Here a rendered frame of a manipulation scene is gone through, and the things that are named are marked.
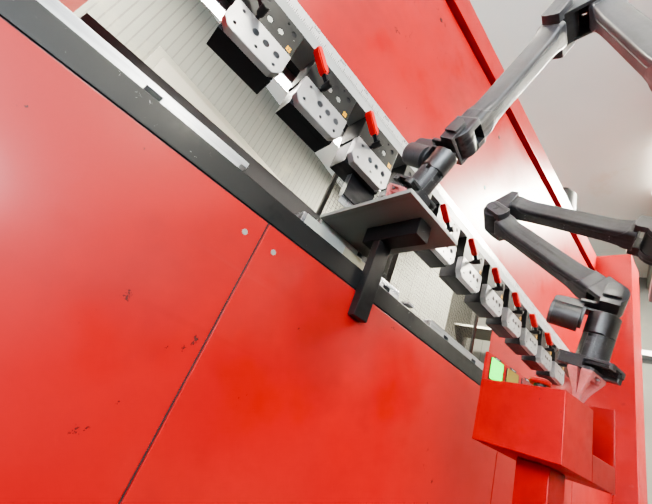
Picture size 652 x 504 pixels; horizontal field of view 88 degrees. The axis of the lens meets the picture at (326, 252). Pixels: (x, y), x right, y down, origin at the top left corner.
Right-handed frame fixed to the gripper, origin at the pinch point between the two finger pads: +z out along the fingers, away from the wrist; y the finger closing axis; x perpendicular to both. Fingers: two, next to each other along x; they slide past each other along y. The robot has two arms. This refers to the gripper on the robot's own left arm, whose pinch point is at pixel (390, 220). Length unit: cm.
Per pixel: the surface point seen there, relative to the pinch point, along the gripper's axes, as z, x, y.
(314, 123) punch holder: -6.8, -18.7, 22.4
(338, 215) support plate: 6.7, -5.5, 8.3
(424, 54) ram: -59, -49, 0
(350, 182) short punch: -3.3, -19.2, 4.6
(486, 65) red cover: -93, -67, -33
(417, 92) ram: -44, -40, -3
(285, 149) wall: -39, -339, -60
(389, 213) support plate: 0.3, 5.3, 5.2
